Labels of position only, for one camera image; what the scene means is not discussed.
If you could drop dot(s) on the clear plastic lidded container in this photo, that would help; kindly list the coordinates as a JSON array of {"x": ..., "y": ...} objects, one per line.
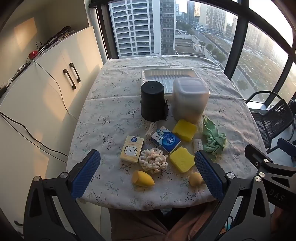
[{"x": 189, "y": 102}]

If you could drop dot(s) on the black cylindrical container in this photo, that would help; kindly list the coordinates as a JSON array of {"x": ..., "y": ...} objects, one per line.
[{"x": 151, "y": 99}]

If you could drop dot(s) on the white cabinet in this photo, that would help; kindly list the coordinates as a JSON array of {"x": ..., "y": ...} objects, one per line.
[{"x": 34, "y": 111}]

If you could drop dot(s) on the black window frame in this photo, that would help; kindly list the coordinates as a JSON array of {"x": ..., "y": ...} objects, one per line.
[{"x": 238, "y": 41}]

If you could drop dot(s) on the white plastic tray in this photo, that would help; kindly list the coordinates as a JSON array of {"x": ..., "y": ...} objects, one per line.
[{"x": 166, "y": 74}]

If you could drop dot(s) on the floral tablecloth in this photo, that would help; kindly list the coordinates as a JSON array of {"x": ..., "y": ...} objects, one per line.
[{"x": 111, "y": 109}]

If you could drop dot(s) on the person's brown pants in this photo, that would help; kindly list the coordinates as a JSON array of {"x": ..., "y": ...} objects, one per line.
[{"x": 138, "y": 222}]

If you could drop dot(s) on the black mesh chair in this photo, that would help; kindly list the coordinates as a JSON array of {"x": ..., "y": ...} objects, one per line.
[{"x": 272, "y": 120}]

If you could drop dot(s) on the beige loofah piece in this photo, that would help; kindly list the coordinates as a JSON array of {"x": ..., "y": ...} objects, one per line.
[{"x": 198, "y": 144}]

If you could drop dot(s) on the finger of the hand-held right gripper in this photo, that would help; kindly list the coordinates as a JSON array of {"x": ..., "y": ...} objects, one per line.
[
  {"x": 256, "y": 153},
  {"x": 286, "y": 146}
]

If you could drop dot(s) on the blue tissue pack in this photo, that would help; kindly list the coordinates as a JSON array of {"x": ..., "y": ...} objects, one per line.
[{"x": 167, "y": 139}]

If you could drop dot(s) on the small red box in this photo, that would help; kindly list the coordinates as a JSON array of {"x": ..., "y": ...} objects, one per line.
[{"x": 33, "y": 54}]

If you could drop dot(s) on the cream chenille scrunchie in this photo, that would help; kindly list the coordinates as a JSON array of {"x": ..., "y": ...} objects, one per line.
[{"x": 152, "y": 161}]

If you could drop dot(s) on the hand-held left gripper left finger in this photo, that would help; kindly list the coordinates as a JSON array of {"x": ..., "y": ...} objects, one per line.
[{"x": 86, "y": 171}]

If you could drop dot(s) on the yellow tissue pack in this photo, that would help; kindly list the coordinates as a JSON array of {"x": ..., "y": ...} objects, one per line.
[{"x": 131, "y": 150}]

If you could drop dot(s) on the yellow rectangular sponge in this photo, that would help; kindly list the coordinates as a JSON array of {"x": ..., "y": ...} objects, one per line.
[
  {"x": 181, "y": 160},
  {"x": 185, "y": 129}
]

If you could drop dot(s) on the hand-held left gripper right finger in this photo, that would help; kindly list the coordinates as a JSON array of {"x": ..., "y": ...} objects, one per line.
[{"x": 208, "y": 171}]

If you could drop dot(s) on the green fabric scrunchie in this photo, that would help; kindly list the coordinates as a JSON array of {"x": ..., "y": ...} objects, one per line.
[{"x": 214, "y": 139}]

